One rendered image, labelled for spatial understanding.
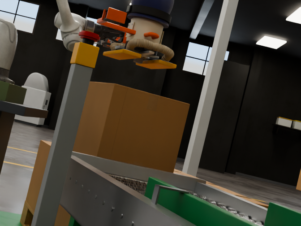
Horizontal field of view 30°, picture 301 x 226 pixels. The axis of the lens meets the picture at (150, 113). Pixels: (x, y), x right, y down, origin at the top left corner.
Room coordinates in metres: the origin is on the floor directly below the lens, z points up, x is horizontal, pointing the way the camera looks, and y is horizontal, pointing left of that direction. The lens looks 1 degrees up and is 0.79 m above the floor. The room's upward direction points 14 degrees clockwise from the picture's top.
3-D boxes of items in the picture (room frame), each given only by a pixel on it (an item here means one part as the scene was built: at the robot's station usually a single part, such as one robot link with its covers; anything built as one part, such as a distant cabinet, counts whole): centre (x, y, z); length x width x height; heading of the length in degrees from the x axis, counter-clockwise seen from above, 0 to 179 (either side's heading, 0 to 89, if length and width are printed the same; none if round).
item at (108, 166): (2.53, 0.00, 0.58); 0.70 x 0.03 x 0.06; 112
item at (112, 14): (2.50, 0.26, 1.23); 0.09 x 0.08 x 0.05; 111
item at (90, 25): (3.03, 0.44, 1.23); 0.09 x 0.06 x 0.09; 22
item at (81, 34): (1.81, 0.25, 1.02); 0.07 x 0.07 x 0.04
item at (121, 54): (2.84, 0.21, 1.13); 0.34 x 0.10 x 0.05; 21
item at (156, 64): (2.90, 0.04, 1.13); 0.34 x 0.10 x 0.05; 21
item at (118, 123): (2.88, 0.13, 0.74); 0.60 x 0.40 x 0.40; 25
